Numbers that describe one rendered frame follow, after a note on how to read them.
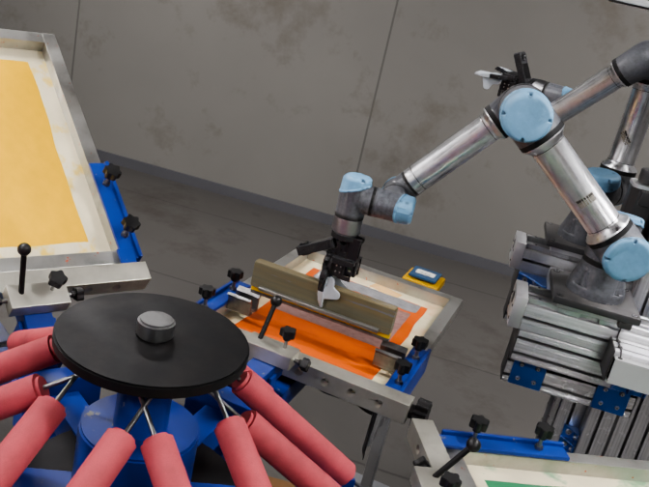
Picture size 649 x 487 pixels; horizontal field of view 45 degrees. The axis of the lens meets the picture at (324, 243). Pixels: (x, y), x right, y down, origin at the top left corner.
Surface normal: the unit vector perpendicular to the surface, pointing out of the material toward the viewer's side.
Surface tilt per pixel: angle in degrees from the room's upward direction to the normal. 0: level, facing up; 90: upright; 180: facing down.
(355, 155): 90
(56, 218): 32
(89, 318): 0
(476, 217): 90
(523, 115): 85
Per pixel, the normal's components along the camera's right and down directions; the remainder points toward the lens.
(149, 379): 0.21, -0.92
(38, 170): 0.50, -0.57
